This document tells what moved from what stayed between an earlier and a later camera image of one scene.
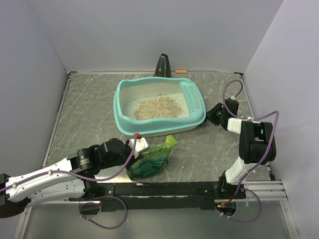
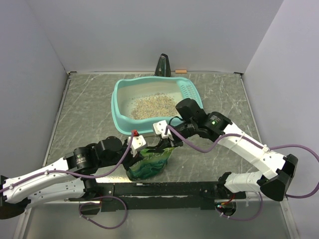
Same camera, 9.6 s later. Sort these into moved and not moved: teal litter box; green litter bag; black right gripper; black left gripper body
Moved: black right gripper
Not moved: green litter bag; teal litter box; black left gripper body
